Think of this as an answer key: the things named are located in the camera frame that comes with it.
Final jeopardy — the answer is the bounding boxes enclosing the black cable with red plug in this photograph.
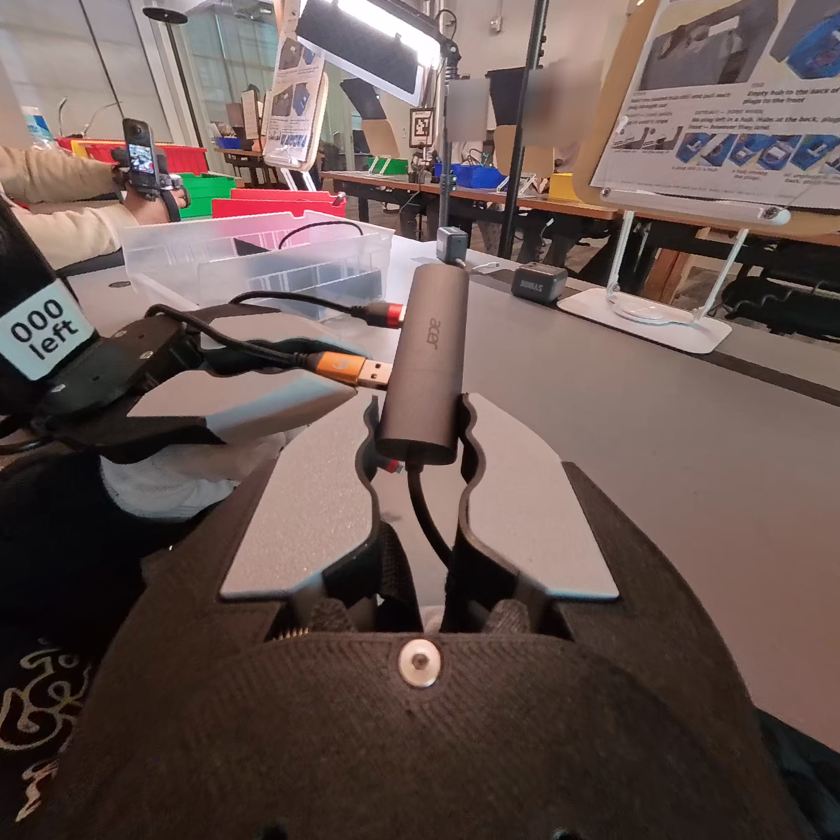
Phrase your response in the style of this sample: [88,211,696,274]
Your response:
[228,289,403,330]

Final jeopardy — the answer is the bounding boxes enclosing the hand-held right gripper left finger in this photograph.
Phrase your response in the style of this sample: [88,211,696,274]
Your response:
[220,392,383,624]

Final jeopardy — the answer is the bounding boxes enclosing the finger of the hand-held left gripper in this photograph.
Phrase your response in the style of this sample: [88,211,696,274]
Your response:
[125,367,359,448]
[197,314,372,359]

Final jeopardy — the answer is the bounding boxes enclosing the large instruction sheet board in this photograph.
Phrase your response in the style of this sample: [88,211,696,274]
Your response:
[574,0,840,238]

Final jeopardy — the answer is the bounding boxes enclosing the blue plastic bin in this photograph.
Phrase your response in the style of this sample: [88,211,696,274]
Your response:
[453,163,508,189]

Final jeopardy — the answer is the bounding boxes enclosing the grey usb hub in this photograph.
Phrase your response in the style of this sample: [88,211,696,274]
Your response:
[373,261,471,468]

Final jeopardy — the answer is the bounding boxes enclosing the small instruction sheet board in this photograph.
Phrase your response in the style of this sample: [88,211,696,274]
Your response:
[262,33,330,173]

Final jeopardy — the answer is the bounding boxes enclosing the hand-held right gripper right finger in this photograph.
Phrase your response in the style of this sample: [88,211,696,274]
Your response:
[457,392,622,624]

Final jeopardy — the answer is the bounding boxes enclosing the wooden workbench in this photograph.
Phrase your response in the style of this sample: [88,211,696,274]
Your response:
[319,169,621,221]

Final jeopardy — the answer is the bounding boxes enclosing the black charger block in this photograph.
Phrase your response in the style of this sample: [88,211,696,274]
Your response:
[511,262,569,305]

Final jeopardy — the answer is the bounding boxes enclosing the red plastic bin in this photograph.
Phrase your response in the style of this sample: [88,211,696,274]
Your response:
[211,188,347,221]
[56,136,208,177]

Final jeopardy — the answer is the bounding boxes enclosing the white board stand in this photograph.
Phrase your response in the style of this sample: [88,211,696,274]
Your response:
[556,210,750,355]

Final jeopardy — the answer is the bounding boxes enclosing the black floor lamp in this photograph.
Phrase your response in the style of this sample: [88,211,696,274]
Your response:
[497,0,551,258]
[142,7,206,148]

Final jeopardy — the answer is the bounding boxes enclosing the clear plastic bin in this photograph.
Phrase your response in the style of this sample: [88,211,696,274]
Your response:
[121,217,396,324]

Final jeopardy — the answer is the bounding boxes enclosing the light stand pole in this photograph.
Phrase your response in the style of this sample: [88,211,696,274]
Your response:
[437,39,462,229]

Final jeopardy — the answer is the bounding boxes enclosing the studio light panel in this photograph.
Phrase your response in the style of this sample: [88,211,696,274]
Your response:
[294,0,447,107]

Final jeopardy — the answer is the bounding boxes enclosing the black cable with orange plug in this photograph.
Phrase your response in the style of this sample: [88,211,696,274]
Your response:
[146,303,395,393]

